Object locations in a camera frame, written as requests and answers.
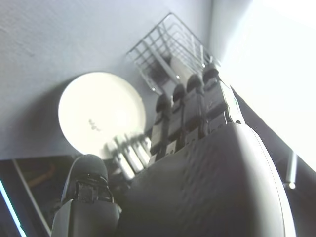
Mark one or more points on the robot torso column with light strip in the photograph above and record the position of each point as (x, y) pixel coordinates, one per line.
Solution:
(8, 212)

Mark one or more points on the grey metal rod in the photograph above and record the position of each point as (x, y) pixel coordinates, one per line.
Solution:
(292, 170)

